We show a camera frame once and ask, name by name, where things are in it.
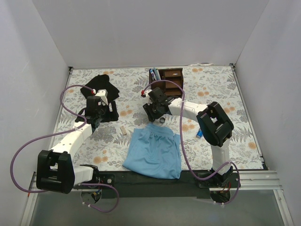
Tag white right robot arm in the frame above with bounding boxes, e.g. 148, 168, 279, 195
142, 87, 234, 187

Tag brown wooden desk organizer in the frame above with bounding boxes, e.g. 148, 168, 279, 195
149, 68, 183, 97

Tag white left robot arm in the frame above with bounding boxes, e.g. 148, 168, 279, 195
36, 96, 119, 194

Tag aluminium frame rail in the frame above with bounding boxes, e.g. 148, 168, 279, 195
19, 171, 80, 226

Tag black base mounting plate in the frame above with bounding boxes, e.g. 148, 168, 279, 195
72, 169, 242, 200

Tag brown blue pen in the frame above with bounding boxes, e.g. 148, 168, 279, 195
149, 69, 154, 81

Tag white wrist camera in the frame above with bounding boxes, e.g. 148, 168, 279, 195
141, 89, 152, 105
92, 89, 108, 105

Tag light blue shorts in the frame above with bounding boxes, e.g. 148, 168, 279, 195
122, 123, 182, 179

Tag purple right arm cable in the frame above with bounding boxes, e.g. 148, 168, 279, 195
143, 79, 242, 205

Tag floral tablecloth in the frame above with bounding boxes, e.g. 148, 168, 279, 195
46, 66, 264, 172

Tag black folded cloth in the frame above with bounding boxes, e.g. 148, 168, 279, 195
85, 74, 119, 103

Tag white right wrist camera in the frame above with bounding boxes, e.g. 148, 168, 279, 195
141, 89, 152, 105

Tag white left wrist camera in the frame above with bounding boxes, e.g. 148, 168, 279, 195
92, 89, 108, 105

